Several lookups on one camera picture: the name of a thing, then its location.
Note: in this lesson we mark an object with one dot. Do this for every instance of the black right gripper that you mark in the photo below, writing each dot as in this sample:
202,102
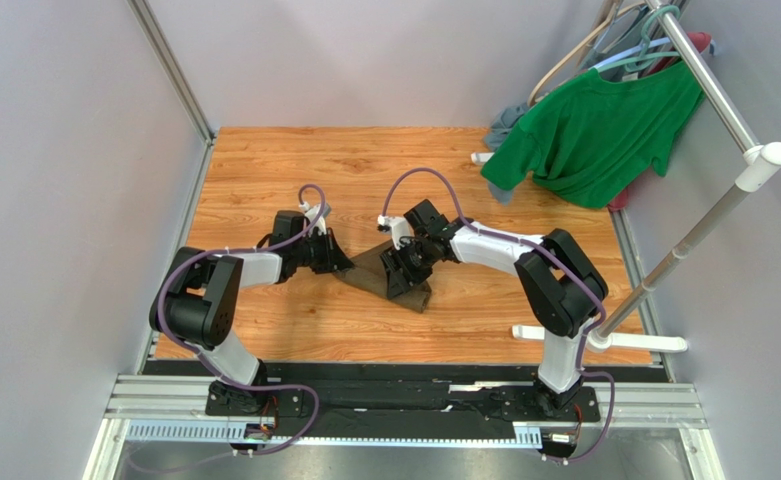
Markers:
402,267

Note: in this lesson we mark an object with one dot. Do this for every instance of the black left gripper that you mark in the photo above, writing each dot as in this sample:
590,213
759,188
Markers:
334,258

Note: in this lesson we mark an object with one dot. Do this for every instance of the brown cloth napkin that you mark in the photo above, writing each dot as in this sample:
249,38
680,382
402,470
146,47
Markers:
368,275

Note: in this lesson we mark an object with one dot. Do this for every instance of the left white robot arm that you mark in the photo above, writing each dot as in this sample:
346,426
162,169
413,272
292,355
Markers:
197,300

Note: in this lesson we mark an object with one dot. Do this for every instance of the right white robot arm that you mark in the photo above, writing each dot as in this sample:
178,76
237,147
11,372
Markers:
563,288

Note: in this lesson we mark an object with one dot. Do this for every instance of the grey blue cloth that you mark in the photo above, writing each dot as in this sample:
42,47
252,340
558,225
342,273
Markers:
500,128

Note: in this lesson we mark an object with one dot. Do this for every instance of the green t-shirt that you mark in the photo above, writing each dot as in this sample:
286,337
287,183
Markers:
591,138

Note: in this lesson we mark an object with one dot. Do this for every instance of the teal clothes hanger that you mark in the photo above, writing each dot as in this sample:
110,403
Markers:
650,22

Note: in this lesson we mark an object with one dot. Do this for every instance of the beige clothes hanger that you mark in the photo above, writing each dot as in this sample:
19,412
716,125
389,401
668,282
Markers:
609,13

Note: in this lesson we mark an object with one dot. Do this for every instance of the light blue clothes hanger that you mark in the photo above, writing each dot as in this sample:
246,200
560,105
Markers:
639,56

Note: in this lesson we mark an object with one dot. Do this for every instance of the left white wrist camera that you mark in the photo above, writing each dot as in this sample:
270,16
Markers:
316,216

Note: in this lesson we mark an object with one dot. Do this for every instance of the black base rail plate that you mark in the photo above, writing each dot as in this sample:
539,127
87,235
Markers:
385,400

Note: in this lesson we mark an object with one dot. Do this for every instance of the aluminium frame post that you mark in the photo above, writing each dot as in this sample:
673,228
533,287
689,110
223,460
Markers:
157,38

